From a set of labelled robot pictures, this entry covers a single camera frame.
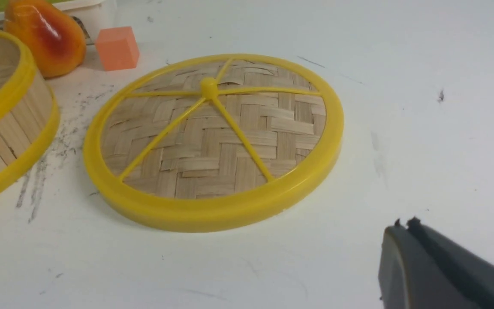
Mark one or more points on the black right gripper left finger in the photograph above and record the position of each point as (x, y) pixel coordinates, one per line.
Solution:
(409, 278)

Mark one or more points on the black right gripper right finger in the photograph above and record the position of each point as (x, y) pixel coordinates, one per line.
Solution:
(471, 275)

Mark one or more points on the yellow bamboo steamer basket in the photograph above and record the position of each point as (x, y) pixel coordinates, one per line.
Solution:
(29, 114)

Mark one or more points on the orange foam cube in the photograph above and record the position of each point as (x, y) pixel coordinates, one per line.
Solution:
(117, 48)

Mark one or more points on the orange red toy pear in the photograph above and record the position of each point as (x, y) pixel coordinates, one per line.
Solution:
(56, 41)

